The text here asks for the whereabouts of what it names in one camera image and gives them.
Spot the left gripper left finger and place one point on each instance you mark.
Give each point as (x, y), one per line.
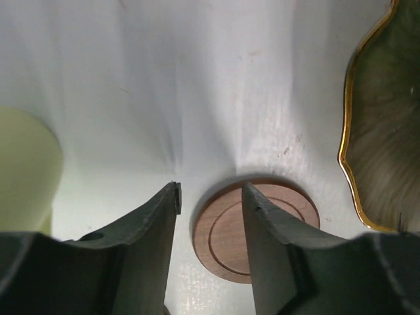
(121, 268)

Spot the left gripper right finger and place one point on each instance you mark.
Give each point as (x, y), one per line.
(298, 269)

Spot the dark walnut coaster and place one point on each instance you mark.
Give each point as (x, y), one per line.
(218, 234)

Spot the green mug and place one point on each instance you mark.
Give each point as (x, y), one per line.
(31, 169)

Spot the three-tier dark cake stand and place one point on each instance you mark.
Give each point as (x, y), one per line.
(379, 151)

